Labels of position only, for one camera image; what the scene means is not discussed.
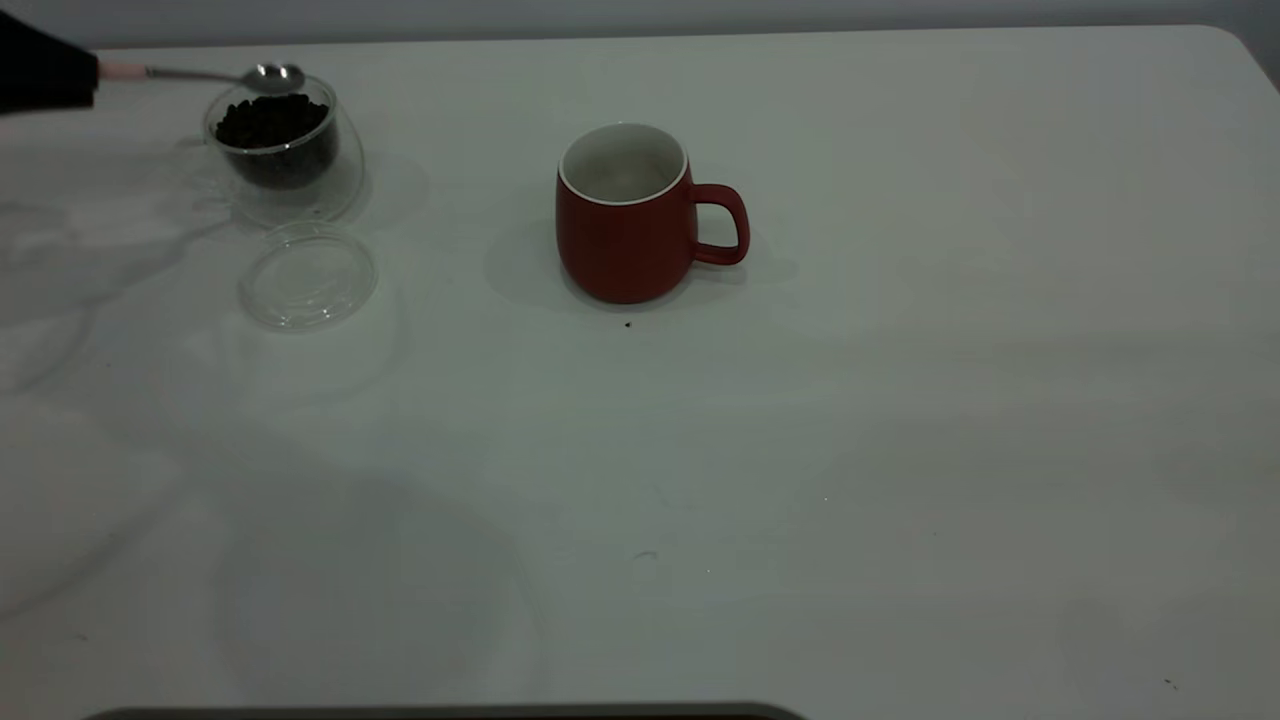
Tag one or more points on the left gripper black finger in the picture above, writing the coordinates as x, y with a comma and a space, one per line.
40, 70

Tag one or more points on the red ceramic mug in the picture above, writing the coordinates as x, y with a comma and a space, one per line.
620, 250

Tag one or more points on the dark coffee beans pile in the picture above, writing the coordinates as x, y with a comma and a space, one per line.
270, 130

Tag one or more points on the clear round glass lid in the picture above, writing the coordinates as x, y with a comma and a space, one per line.
305, 285

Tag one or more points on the clear double-wall glass cup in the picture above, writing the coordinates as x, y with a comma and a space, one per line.
300, 205

